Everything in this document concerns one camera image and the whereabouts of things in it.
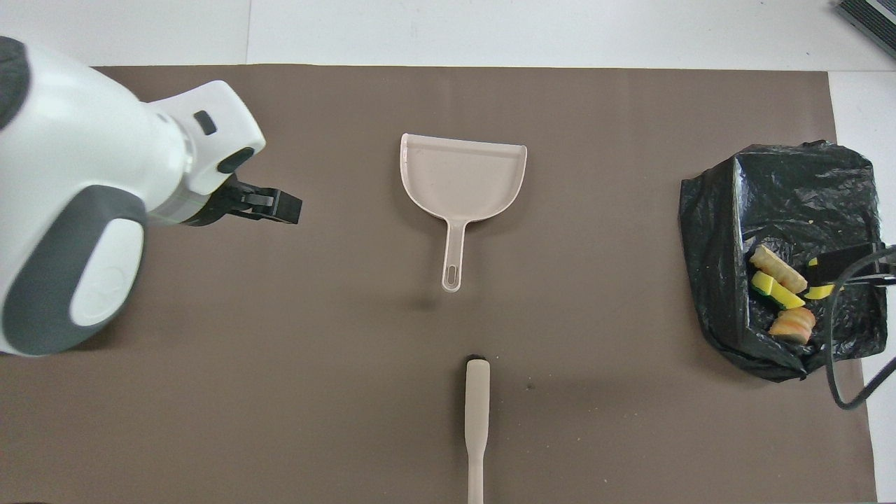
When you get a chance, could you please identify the bin lined with black bag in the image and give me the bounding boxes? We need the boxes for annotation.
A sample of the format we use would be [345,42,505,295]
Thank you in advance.
[679,140,888,383]

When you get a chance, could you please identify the dark grey ribbed object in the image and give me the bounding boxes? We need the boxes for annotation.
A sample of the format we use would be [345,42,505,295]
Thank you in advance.
[836,0,896,60]

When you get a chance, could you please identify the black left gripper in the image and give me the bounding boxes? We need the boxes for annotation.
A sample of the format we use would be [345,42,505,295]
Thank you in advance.
[183,174,303,228]

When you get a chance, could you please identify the yellow notched sponge piece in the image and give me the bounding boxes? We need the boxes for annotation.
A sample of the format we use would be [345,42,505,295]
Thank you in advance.
[804,258,837,301]

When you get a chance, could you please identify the orange striped bread piece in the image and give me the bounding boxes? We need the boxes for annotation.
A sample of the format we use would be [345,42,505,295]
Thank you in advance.
[768,307,817,344]

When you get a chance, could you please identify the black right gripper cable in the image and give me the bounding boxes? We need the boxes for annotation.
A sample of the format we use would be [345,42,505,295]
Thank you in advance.
[825,245,896,411]

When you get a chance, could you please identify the brown paper table mat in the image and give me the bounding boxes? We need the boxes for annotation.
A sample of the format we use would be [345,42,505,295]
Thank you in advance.
[0,64,879,504]

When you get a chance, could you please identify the yellow wedge sponge piece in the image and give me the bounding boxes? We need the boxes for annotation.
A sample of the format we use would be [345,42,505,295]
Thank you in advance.
[751,271,806,311]

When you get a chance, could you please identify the beige hand brush black bristles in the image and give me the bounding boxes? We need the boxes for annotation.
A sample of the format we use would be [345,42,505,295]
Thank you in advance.
[464,355,491,504]

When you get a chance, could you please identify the beige plastic dustpan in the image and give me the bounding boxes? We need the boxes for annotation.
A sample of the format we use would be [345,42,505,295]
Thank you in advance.
[400,133,528,293]

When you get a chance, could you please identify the pale crusty bread piece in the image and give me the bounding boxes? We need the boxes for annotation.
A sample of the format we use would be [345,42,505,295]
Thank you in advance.
[750,244,809,295]

